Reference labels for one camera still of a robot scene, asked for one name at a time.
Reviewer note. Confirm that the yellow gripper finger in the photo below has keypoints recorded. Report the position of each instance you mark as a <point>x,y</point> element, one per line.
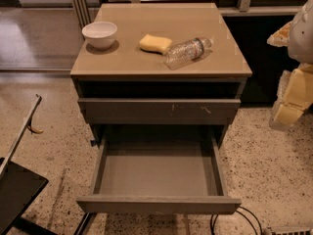
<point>280,38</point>
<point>294,95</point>

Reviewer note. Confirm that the clear plastic water bottle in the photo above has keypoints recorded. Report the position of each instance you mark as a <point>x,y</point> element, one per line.
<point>182,54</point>

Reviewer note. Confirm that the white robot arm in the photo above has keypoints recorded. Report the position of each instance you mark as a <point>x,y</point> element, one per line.
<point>300,46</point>

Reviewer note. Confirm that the grey drawer cabinet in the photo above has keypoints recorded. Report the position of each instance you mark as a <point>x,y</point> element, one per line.
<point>126,72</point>

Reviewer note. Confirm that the open grey middle drawer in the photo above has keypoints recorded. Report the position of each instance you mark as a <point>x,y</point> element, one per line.
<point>180,176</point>

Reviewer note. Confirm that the closed grey upper drawer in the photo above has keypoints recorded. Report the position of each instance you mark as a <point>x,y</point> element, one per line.
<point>158,111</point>

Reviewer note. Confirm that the yellow sponge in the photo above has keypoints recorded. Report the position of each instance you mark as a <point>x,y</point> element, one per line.
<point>155,44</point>

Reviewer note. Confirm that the white floor vent strip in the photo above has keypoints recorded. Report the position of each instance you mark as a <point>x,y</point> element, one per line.
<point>287,230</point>

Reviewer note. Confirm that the white ceramic bowl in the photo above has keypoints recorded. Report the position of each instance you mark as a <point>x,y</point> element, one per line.
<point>100,35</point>

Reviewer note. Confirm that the grey metal bar with hook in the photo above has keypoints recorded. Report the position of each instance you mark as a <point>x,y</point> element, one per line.
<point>26,123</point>

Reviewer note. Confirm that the black tilted panel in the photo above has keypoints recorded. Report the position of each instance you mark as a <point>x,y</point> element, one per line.
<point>19,187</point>

